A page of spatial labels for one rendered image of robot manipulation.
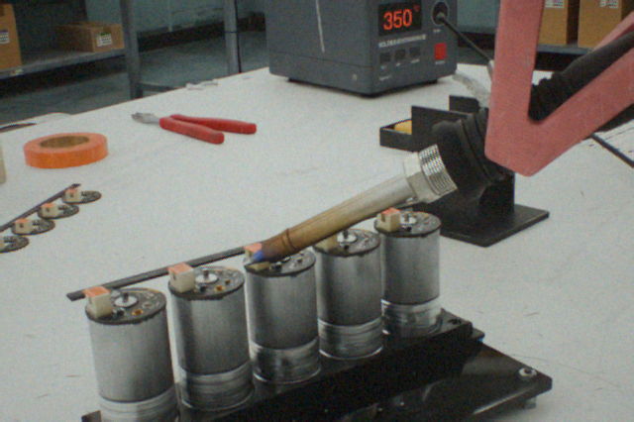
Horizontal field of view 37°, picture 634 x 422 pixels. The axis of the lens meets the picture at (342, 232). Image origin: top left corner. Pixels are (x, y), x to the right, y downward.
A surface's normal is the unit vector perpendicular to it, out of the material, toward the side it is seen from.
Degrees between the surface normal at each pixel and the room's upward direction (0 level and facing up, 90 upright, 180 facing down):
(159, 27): 90
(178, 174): 0
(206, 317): 90
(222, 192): 0
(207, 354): 90
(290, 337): 90
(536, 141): 100
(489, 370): 0
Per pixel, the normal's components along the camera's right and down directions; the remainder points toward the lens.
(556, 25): -0.58, 0.30
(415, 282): 0.14, 0.34
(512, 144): -0.23, 0.50
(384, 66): 0.65, 0.24
